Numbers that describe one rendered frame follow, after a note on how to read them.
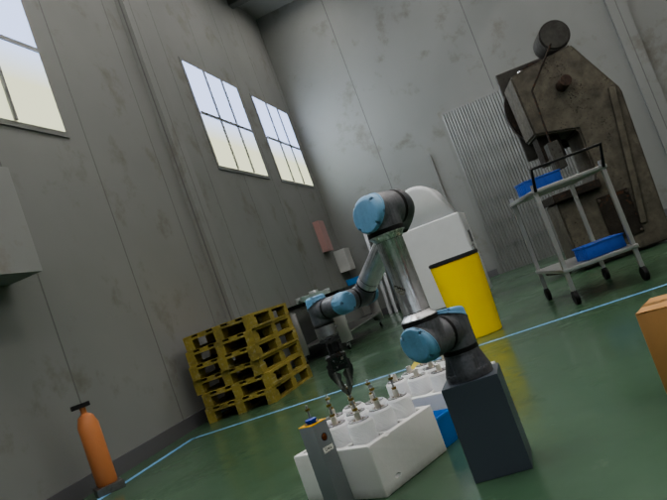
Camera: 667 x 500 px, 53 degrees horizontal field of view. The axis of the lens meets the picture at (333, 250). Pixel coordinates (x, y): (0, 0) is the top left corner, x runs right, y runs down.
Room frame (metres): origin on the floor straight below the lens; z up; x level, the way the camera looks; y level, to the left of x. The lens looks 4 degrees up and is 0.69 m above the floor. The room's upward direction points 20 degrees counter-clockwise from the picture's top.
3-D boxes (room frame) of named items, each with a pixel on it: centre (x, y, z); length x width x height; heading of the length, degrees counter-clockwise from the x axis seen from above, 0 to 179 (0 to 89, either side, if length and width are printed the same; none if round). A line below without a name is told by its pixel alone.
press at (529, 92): (7.59, -2.90, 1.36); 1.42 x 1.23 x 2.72; 76
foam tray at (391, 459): (2.53, 0.13, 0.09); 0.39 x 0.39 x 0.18; 48
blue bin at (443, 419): (2.71, -0.07, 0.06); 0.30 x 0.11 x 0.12; 48
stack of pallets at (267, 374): (6.38, 1.11, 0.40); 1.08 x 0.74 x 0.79; 165
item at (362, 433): (2.36, 0.12, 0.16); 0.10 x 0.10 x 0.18
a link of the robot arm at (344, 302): (2.29, 0.04, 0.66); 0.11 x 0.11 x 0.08; 45
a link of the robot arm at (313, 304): (2.35, 0.12, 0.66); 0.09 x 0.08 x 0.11; 45
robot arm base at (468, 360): (2.15, -0.27, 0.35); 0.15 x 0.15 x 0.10
